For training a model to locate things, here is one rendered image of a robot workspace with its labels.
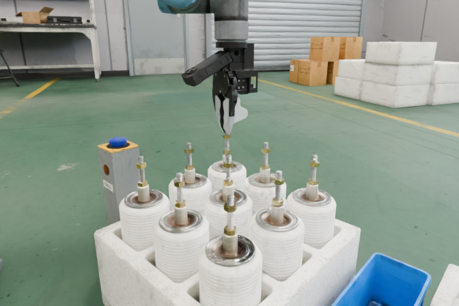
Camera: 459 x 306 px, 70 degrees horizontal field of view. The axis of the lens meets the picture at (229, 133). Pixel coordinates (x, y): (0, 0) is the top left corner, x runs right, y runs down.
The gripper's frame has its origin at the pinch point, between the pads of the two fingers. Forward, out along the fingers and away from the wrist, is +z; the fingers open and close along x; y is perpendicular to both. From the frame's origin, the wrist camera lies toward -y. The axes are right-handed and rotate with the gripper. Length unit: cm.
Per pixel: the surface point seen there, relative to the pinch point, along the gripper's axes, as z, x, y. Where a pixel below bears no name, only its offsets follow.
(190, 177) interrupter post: 8.5, -4.1, -10.9
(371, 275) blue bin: 27.5, -30.9, 18.0
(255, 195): 11.4, -13.7, -0.2
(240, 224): 13.3, -19.2, -7.5
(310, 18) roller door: -61, 402, 419
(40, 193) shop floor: 35, 67, -41
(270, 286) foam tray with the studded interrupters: 17.3, -31.5, -9.9
